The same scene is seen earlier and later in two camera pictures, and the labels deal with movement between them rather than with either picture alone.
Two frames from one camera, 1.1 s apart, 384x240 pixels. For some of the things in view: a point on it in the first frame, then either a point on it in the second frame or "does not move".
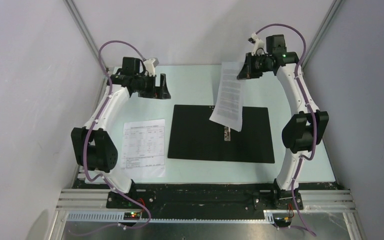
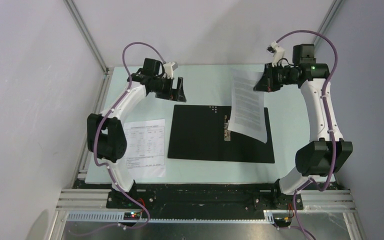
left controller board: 133,216 does not move
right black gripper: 247,71 -> 266,83
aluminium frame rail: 90,205 does not move
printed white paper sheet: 228,108 -> 248,116
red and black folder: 193,136 does not move
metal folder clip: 227,134 does not move
